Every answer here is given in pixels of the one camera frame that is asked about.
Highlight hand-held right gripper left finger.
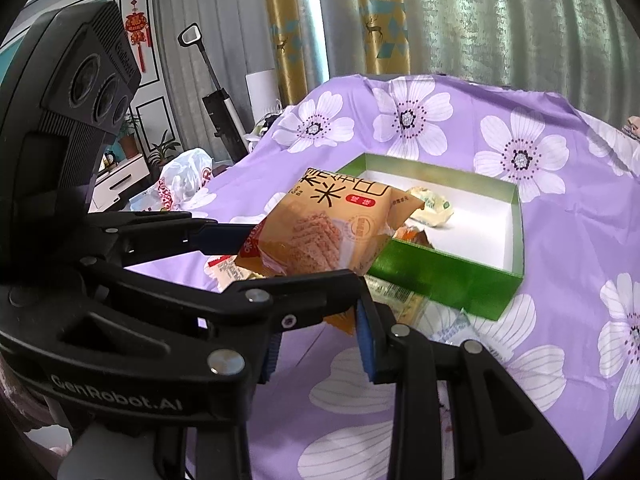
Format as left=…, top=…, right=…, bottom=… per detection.
left=152, top=332, right=282, bottom=480

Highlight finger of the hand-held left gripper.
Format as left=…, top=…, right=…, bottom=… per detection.
left=87, top=210, right=263, bottom=272
left=15, top=259, right=372, bottom=383

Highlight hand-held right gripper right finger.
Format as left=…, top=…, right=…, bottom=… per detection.
left=355, top=302, right=584, bottom=480

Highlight red white snack packet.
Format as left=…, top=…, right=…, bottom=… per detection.
left=206, top=254, right=266, bottom=292

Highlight orange rice cracker packet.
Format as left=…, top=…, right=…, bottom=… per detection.
left=235, top=166, right=427, bottom=333

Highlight green cardboard box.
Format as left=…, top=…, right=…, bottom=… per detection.
left=334, top=152, right=525, bottom=322

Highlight pale green snack packet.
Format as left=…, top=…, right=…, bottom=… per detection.
left=365, top=275, right=431, bottom=326

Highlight potted plant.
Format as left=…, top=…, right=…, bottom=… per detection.
left=147, top=130, right=181, bottom=168
left=117, top=115, right=143, bottom=158

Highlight white red plastic bag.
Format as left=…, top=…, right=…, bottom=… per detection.
left=150, top=147, right=216, bottom=211

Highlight white low cabinet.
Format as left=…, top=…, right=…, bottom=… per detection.
left=87, top=152, right=153, bottom=211

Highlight light blue white snack packet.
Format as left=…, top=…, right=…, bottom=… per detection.
left=425, top=307, right=501, bottom=361

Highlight black white upright vacuum cleaner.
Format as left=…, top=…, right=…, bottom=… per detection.
left=178, top=23, right=251, bottom=163

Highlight small orange snack packet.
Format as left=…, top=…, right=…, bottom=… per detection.
left=392, top=226, right=436, bottom=251

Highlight white board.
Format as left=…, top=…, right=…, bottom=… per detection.
left=245, top=69, right=281, bottom=136

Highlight yellow white snack packet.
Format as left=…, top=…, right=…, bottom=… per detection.
left=402, top=186, right=455, bottom=228

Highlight purple floral bedsheet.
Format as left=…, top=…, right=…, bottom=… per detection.
left=120, top=74, right=640, bottom=480

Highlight gold deer print curtain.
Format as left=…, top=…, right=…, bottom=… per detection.
left=260, top=0, right=411, bottom=106

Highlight grey green curtain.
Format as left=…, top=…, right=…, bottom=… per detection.
left=407, top=0, right=640, bottom=126

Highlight red knot wall ornament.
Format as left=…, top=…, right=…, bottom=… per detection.
left=124, top=0, right=151, bottom=73

